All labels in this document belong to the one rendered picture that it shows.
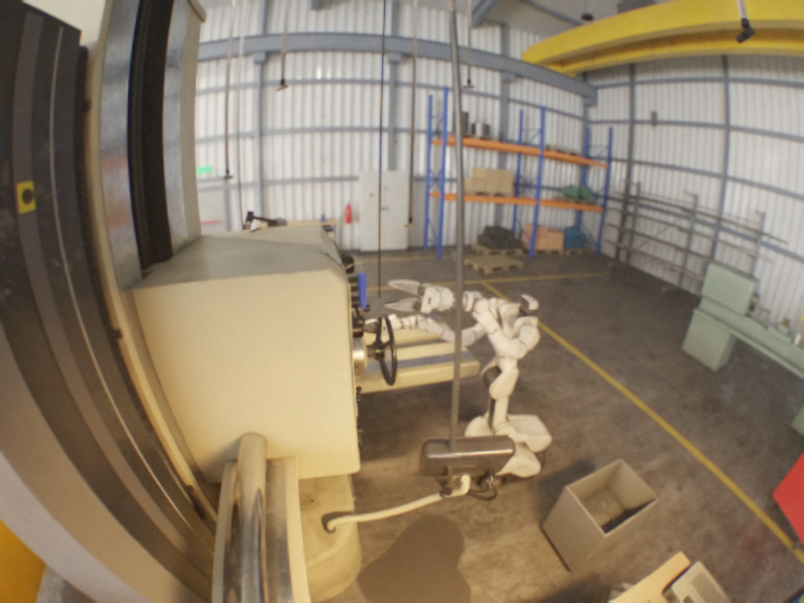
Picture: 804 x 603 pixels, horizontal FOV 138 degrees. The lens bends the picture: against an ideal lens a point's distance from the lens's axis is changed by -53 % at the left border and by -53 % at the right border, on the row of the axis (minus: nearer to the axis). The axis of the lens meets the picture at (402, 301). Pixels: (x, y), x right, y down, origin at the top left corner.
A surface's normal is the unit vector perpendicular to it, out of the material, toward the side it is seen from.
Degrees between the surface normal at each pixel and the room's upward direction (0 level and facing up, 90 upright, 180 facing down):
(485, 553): 0
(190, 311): 90
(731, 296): 90
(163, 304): 90
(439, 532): 0
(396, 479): 0
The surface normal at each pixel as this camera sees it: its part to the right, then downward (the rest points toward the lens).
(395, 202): 0.26, 0.38
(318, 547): 0.02, -0.92
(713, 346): -0.96, 0.08
